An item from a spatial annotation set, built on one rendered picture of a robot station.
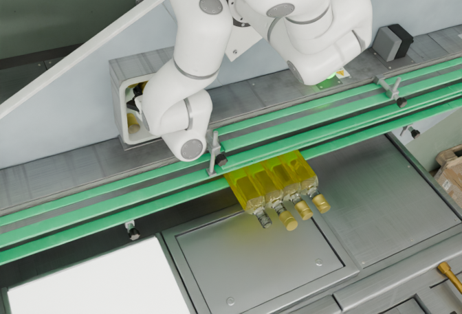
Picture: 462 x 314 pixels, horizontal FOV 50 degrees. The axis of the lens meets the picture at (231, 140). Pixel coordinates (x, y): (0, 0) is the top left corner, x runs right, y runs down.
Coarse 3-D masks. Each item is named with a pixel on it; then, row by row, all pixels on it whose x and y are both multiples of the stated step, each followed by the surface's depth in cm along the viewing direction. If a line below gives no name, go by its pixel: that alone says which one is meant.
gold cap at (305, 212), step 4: (304, 200) 136; (296, 204) 135; (300, 204) 134; (304, 204) 134; (296, 208) 135; (300, 208) 134; (304, 208) 134; (308, 208) 134; (300, 212) 134; (304, 212) 133; (308, 212) 133; (312, 212) 134; (304, 216) 133; (308, 216) 134; (304, 220) 135
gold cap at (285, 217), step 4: (284, 212) 132; (288, 212) 132; (280, 216) 132; (284, 216) 131; (288, 216) 131; (292, 216) 131; (280, 220) 132; (284, 220) 131; (288, 220) 130; (292, 220) 130; (284, 224) 131; (288, 224) 129; (292, 224) 130; (296, 224) 131; (288, 228) 130; (292, 228) 131
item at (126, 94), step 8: (128, 80) 113; (136, 80) 114; (144, 80) 115; (120, 88) 114; (128, 88) 124; (120, 96) 115; (128, 96) 126; (120, 104) 118; (128, 112) 130; (144, 128) 132; (128, 136) 126; (136, 136) 130; (144, 136) 130; (152, 136) 131; (160, 136) 132
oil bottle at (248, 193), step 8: (240, 168) 139; (224, 176) 143; (232, 176) 137; (240, 176) 137; (248, 176) 138; (232, 184) 138; (240, 184) 135; (248, 184) 136; (256, 184) 136; (240, 192) 135; (248, 192) 134; (256, 192) 134; (240, 200) 136; (248, 200) 132; (256, 200) 133; (264, 200) 133; (248, 208) 133; (256, 208) 132; (264, 208) 135
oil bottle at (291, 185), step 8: (264, 160) 143; (272, 160) 142; (280, 160) 143; (272, 168) 140; (280, 168) 140; (288, 168) 141; (280, 176) 139; (288, 176) 139; (280, 184) 137; (288, 184) 137; (296, 184) 137; (288, 192) 136; (296, 192) 137; (288, 200) 138
